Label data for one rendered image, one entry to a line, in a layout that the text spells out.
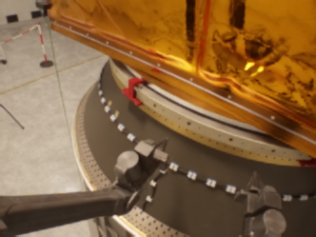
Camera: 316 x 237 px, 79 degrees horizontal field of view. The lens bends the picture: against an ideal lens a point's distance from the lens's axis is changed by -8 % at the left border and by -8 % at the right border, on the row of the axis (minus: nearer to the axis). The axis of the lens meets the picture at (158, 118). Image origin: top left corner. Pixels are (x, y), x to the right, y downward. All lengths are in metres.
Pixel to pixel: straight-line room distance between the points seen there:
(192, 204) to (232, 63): 0.58
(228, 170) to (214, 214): 0.20
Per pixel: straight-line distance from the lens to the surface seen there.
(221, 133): 0.75
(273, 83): 0.66
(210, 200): 0.91
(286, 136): 0.76
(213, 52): 0.67
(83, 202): 0.46
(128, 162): 0.55
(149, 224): 1.04
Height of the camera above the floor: 2.17
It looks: 39 degrees down
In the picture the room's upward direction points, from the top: 9 degrees clockwise
